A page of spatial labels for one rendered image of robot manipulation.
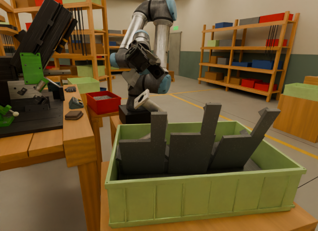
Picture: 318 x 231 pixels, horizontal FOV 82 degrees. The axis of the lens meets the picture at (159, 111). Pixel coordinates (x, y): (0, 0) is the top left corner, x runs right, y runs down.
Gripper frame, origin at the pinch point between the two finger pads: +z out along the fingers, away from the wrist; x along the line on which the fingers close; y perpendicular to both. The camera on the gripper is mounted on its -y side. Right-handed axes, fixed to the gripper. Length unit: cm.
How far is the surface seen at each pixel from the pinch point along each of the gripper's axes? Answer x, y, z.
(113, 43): -350, -130, -877
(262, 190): 10, -41, 29
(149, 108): 0.1, -1.6, 13.5
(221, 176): 4.3, -26.9, 27.3
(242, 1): 166, -283, -603
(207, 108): 11.9, -14.2, 13.3
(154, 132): -3.9, -7.5, 16.7
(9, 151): -66, 17, 2
